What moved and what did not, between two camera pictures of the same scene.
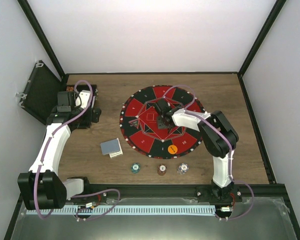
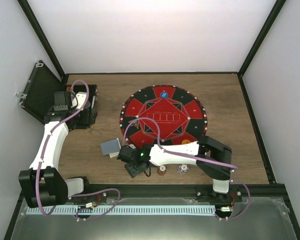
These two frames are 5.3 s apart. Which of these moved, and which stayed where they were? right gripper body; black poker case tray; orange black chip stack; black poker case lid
Moved: right gripper body
Stayed: orange black chip stack; black poker case tray; black poker case lid
